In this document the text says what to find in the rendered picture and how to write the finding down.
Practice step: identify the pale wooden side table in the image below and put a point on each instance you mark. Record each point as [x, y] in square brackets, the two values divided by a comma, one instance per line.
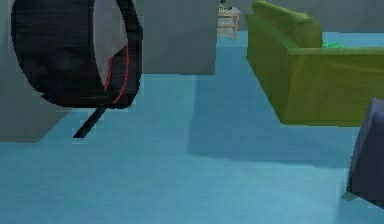
[228, 20]

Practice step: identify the small dark house plant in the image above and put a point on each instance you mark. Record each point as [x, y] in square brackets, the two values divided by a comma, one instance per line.
[222, 4]

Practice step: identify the green sofa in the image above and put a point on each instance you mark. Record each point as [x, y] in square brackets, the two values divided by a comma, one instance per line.
[310, 80]

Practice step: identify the black round chair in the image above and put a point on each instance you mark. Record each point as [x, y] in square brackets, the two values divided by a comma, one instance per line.
[56, 50]

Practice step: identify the green cushion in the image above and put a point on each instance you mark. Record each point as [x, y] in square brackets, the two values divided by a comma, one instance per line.
[332, 45]

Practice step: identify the dark blue armchair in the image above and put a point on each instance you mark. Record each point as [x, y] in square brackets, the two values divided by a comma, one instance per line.
[368, 156]

